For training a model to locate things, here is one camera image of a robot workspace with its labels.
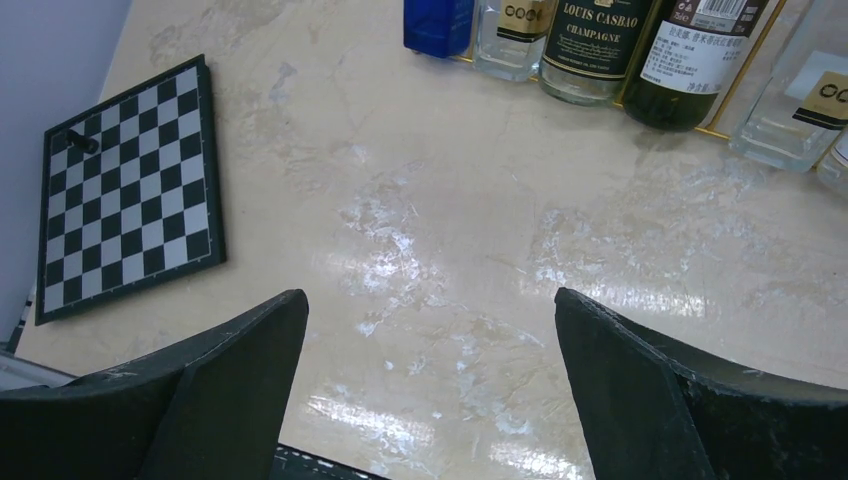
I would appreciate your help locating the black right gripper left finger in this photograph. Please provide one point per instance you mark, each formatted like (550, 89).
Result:
(210, 406)

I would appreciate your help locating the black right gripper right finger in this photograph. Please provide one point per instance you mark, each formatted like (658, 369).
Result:
(653, 407)

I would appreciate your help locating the clear square bottle gold label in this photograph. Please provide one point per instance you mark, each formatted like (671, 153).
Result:
(802, 107)

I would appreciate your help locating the dark green wine bottle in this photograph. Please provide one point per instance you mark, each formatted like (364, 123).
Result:
(691, 48)

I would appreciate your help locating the clear Louis Casbao champagne bottle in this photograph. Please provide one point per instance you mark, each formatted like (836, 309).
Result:
(589, 46)

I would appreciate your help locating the clear square bottle black label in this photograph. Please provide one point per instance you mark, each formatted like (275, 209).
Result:
(510, 37)

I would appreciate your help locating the tall blue glass bottle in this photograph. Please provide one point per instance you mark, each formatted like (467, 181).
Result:
(438, 28)

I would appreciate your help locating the round clear flask bottle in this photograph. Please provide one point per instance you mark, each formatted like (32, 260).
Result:
(831, 171)

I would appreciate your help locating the black white chessboard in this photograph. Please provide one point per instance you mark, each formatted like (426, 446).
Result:
(145, 209)

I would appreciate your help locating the black chess piece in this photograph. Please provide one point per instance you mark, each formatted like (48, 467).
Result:
(87, 145)

